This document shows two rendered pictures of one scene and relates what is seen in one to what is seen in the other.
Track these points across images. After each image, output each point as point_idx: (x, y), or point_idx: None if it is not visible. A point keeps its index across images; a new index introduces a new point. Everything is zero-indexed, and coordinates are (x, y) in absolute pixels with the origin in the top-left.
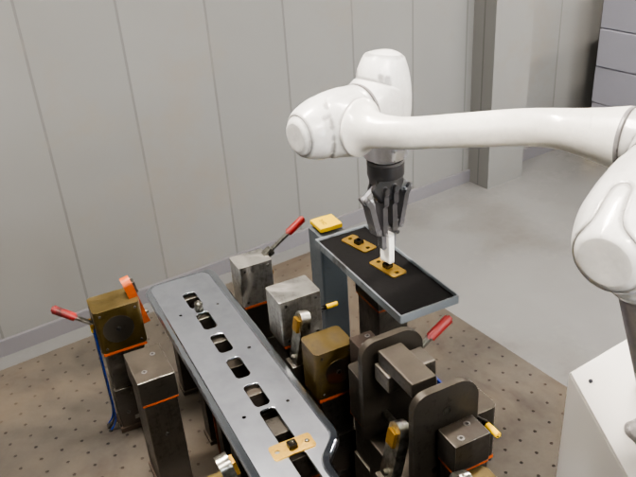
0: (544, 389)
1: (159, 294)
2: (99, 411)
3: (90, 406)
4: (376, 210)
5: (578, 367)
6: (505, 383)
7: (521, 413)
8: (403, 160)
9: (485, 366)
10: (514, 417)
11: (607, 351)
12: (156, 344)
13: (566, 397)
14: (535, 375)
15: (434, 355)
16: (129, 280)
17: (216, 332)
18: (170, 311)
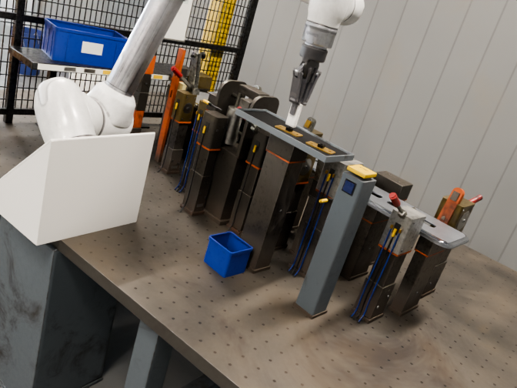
0: (125, 275)
1: (452, 229)
2: (446, 295)
3: (456, 299)
4: (309, 86)
5: (148, 133)
6: (159, 282)
7: (149, 261)
8: (302, 44)
9: (177, 299)
10: (156, 259)
11: (127, 134)
12: (401, 185)
13: (151, 152)
14: (131, 287)
15: (227, 315)
16: (455, 188)
17: (381, 198)
18: (427, 215)
